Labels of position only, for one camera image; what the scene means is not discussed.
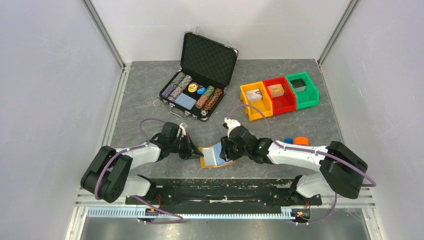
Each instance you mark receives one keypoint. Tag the yellow plastic bin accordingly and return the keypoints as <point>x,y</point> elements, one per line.
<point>265,105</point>

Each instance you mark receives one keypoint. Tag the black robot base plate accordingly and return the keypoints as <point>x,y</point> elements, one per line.
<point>225,195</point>

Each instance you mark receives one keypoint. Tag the yellow dealer chip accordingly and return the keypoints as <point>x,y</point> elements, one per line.
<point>193,87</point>

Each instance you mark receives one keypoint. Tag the red plastic bin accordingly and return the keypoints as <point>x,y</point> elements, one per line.
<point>285,103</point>

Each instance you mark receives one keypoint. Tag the black box in green bin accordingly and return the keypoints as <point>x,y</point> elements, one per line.
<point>298,85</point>

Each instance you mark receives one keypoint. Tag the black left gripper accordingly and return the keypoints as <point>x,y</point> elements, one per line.
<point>191,151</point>

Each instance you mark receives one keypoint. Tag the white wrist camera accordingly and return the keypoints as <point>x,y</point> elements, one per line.
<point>183,126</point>
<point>230,124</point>

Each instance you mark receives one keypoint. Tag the card deck in red bin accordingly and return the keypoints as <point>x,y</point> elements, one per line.
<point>276,90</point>

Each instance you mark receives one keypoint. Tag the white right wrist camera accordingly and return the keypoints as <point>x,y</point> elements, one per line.
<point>230,124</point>

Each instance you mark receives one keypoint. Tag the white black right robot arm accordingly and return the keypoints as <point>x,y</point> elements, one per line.
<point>336,168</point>

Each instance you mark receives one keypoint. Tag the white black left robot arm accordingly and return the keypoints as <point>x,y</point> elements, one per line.
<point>107,176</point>

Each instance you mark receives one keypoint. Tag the card deck in yellow bin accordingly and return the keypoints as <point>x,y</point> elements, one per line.
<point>253,95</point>

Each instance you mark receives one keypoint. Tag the blue playing card deck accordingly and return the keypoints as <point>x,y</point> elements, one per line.
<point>185,101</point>

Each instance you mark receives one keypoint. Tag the blue dealer chip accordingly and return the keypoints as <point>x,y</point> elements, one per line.
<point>200,90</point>

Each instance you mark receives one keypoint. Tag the orange leather card holder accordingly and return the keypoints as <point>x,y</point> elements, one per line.
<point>211,157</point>

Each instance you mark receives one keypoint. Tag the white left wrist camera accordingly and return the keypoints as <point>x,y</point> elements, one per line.
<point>183,126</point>

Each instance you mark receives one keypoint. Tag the blue orange toy truck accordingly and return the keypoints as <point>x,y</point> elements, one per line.
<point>300,140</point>

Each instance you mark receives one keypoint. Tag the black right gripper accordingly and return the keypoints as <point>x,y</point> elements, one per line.
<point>226,153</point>

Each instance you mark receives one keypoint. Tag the black poker chip case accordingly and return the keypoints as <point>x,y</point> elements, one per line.
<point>207,63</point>

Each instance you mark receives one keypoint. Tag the green plastic bin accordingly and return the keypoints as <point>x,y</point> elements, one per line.
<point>310,97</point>

